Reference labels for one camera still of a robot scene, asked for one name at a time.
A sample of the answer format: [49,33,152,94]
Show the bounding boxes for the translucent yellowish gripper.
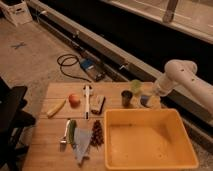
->
[152,75,172,97]

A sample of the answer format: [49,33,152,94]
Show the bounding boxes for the yellow plastic tray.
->
[104,109,199,171]

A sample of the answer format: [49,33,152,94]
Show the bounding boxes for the brown white sponge block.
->
[91,95,105,115]

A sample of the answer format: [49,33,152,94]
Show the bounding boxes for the green plastic cup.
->
[130,79,141,95]

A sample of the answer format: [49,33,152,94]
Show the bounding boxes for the dark metal cup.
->
[121,90,133,107]

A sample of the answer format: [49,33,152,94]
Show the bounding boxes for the blue power box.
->
[80,59,105,82]

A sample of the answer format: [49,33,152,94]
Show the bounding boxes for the bunch of dark grapes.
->
[90,120,104,146]

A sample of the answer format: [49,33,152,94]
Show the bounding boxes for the red orange apple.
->
[68,94,80,108]

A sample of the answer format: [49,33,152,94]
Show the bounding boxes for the light blue cloth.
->
[74,128,92,164]

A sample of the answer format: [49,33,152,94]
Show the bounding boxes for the green cucumber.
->
[68,120,77,145]

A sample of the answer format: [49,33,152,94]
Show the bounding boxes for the yellow banana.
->
[46,100,66,118]

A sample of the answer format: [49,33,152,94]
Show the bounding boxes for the silver spatula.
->
[60,119,70,145]

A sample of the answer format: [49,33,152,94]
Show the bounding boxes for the black chair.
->
[0,77,36,171]

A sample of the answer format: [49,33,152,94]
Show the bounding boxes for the white cardboard box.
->
[0,0,32,26]

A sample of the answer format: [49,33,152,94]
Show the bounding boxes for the black cable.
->
[56,53,93,83]

